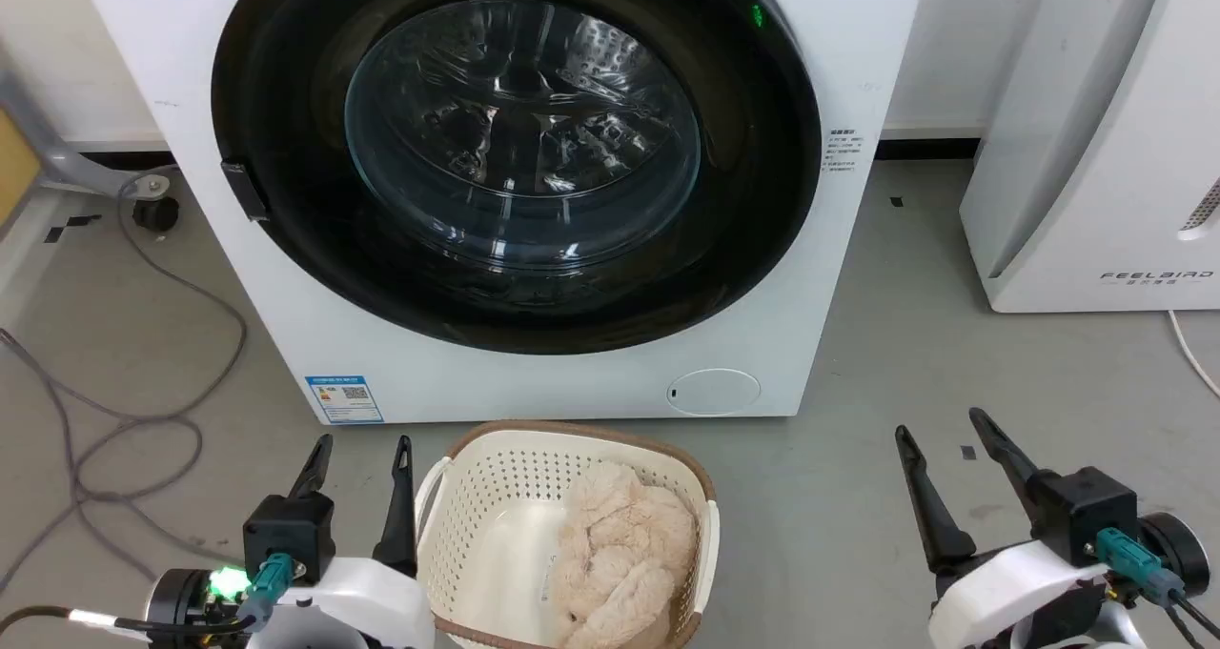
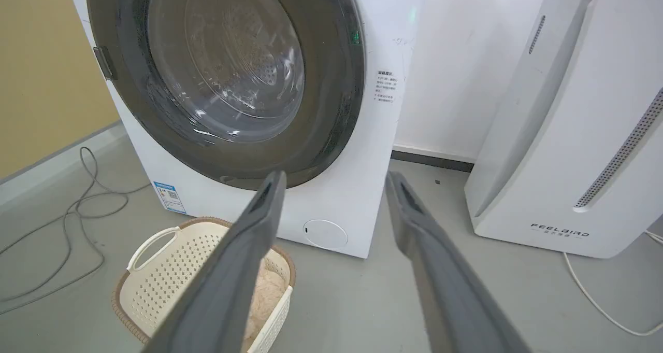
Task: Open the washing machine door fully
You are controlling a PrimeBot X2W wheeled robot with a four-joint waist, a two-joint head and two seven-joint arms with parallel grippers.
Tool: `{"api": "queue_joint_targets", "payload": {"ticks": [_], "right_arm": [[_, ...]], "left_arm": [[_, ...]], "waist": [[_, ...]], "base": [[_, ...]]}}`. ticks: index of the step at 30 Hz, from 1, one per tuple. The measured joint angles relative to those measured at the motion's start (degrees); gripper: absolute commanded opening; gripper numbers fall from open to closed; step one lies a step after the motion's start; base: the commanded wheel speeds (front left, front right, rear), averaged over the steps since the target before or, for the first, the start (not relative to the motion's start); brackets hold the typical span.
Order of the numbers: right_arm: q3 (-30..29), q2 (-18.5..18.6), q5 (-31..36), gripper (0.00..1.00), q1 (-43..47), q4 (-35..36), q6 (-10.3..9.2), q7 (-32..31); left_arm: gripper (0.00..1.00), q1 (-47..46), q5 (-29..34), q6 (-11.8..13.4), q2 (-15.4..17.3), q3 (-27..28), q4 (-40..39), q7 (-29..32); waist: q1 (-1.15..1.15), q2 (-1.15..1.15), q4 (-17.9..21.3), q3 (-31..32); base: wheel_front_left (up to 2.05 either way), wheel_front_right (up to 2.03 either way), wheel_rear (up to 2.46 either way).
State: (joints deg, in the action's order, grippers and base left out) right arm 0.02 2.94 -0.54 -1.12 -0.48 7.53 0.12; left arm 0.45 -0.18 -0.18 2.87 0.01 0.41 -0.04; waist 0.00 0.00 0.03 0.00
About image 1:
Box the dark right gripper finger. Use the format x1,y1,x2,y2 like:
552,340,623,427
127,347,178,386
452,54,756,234
968,407,1040,528
894,425,980,575

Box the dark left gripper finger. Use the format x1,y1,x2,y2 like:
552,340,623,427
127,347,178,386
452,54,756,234
288,433,335,498
373,436,418,575

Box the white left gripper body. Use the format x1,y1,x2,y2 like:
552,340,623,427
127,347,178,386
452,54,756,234
250,557,437,649

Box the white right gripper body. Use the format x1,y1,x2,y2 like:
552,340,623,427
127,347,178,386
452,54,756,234
928,538,1112,649

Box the white front-load washing machine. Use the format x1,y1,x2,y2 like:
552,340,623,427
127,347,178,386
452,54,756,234
74,0,930,427

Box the black round glass washer door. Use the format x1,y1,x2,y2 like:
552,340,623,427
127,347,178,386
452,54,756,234
210,0,823,356

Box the blue energy label sticker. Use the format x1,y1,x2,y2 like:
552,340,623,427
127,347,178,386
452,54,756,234
305,375,385,426

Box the cream perforated laundry basket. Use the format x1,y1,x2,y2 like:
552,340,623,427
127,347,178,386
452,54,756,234
414,419,722,649

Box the beige plush toy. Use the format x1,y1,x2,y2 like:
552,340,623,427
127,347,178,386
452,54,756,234
547,459,700,649

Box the oval white filter cover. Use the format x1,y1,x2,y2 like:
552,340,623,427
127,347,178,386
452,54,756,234
666,368,763,417

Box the black caster wheel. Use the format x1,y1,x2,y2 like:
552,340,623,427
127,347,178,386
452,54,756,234
132,195,181,233

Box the white air purifier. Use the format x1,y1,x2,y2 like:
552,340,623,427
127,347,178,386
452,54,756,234
958,0,1220,314

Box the small printed text sticker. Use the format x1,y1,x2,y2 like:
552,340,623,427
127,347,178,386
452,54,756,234
824,127,867,174

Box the yellow wooden cart panel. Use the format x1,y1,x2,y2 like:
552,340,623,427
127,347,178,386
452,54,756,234
0,106,45,233

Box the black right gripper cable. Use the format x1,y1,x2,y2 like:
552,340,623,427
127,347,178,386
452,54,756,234
1094,526,1220,649

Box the grey floor cable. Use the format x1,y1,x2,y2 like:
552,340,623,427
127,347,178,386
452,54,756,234
0,167,252,595

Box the thin white floor cable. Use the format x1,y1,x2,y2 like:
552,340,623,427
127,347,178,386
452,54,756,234
1167,310,1220,399

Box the black washer door handle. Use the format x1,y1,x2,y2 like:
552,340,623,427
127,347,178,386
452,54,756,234
220,159,271,223

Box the grey metal cart frame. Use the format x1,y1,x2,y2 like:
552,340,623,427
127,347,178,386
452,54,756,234
0,56,174,202

